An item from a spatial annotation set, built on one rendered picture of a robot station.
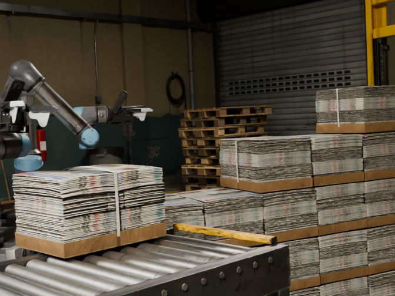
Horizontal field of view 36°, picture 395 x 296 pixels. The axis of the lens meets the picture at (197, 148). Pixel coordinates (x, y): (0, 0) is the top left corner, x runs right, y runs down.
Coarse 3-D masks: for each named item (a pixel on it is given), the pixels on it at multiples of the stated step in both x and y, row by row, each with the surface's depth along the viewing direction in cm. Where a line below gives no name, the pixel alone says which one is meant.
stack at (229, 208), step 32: (192, 192) 284; (224, 192) 279; (256, 192) 273; (288, 192) 271; (320, 192) 279; (352, 192) 288; (192, 224) 250; (224, 224) 257; (256, 224) 264; (288, 224) 272; (320, 224) 279; (320, 256) 280; (352, 256) 288; (320, 288) 281; (352, 288) 289
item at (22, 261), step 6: (168, 228) 209; (18, 258) 174; (24, 258) 174; (30, 258) 173; (36, 258) 174; (42, 258) 175; (0, 264) 168; (6, 264) 167; (18, 264) 170; (24, 264) 171; (0, 270) 166
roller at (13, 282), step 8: (0, 272) 159; (0, 280) 154; (8, 280) 152; (16, 280) 150; (24, 280) 149; (16, 288) 147; (24, 288) 145; (32, 288) 143; (40, 288) 142; (48, 288) 141
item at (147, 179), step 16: (128, 176) 183; (144, 176) 187; (128, 192) 183; (144, 192) 187; (160, 192) 192; (128, 208) 184; (144, 208) 188; (160, 208) 192; (128, 224) 184; (144, 224) 187; (144, 240) 190
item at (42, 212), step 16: (16, 176) 186; (32, 176) 177; (48, 176) 175; (64, 176) 173; (80, 176) 171; (96, 176) 175; (16, 192) 185; (32, 192) 179; (48, 192) 171; (64, 192) 167; (80, 192) 171; (96, 192) 174; (16, 208) 187; (32, 208) 180; (48, 208) 174; (64, 208) 167; (80, 208) 171; (96, 208) 175; (16, 224) 188; (32, 224) 181; (48, 224) 174; (64, 224) 168; (80, 224) 171; (96, 224) 176; (64, 240) 168
